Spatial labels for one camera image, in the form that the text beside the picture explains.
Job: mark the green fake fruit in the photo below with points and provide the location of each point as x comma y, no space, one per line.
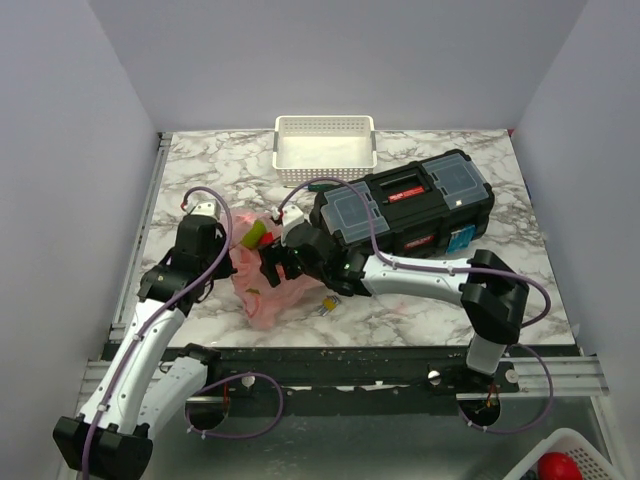
252,238

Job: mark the green handled screwdriver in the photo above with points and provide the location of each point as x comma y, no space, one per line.
319,187

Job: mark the black toolbox clear lids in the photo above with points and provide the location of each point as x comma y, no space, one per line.
425,208

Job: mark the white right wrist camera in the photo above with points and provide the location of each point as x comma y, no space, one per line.
287,217

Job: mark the white basket bottom right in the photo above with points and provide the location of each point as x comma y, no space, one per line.
590,462

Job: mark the aluminium rail left edge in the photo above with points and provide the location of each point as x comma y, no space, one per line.
125,302

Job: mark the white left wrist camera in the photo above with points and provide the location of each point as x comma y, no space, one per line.
209,208

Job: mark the aluminium rail front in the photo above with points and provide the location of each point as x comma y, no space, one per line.
571,377

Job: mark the pink plastic bag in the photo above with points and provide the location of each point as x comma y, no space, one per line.
262,302

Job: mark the white perforated plastic basket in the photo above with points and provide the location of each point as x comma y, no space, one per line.
311,146

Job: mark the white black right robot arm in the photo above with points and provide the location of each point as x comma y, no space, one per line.
492,295

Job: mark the red ball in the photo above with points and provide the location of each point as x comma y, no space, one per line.
557,466

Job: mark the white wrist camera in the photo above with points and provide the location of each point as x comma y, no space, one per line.
209,208
287,217

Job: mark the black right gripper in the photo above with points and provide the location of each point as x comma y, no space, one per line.
271,255

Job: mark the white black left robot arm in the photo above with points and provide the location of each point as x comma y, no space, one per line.
112,435

